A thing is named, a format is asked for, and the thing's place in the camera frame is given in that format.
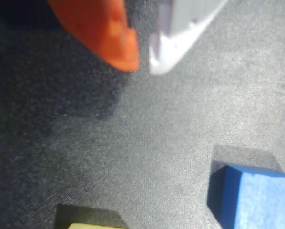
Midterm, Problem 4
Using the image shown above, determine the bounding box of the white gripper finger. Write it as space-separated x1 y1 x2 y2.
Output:
149 0 229 75

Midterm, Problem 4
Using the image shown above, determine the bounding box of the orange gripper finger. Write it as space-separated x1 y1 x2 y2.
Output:
47 0 141 72

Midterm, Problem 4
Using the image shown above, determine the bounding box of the yellow wooden cube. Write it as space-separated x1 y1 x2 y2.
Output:
67 222 128 229

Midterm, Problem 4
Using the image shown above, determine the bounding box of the blue wooden cube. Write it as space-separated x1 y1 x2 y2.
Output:
206 160 285 229

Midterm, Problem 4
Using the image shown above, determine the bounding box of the black felt mat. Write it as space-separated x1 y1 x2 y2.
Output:
0 0 285 229

